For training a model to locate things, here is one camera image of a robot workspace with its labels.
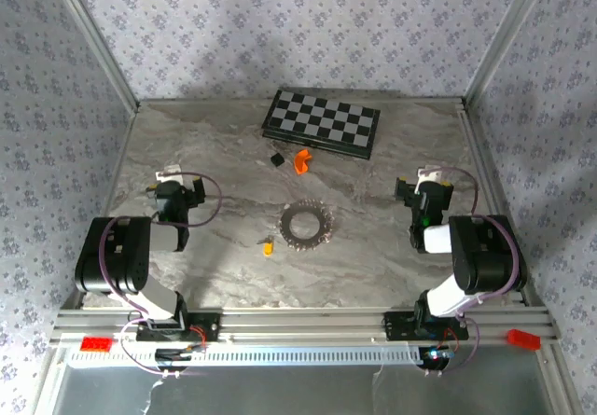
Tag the large metal keyring with keys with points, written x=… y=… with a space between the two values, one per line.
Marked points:
x=289 y=214

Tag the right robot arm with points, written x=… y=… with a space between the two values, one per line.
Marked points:
x=485 y=256

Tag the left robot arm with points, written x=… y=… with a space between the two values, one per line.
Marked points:
x=112 y=256

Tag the small black cube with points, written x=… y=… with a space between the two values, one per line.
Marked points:
x=278 y=159

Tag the orange curved plastic piece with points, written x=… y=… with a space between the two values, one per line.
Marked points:
x=301 y=161

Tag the folded black white chessboard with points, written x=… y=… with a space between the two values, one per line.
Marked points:
x=322 y=121

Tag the small circuit board with LEDs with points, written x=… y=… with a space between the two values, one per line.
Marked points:
x=438 y=354

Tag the black connector board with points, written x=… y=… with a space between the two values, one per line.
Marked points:
x=172 y=354

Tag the red toy brick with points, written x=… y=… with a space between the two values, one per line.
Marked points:
x=95 y=344
x=523 y=339

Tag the grey metal sheet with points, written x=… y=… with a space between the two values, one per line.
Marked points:
x=303 y=391

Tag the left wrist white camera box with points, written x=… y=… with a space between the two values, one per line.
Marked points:
x=169 y=174

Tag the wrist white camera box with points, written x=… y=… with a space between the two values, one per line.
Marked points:
x=429 y=176
x=169 y=174

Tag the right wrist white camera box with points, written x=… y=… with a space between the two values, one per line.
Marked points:
x=429 y=176

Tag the aluminium table side rail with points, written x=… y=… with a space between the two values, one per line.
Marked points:
x=119 y=163
x=487 y=168

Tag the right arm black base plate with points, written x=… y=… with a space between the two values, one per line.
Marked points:
x=396 y=326

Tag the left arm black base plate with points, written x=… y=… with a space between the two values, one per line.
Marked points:
x=210 y=326

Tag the aluminium frame post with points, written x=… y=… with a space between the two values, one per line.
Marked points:
x=508 y=32
x=93 y=37

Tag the aluminium mounting rail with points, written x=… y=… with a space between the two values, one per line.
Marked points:
x=303 y=326

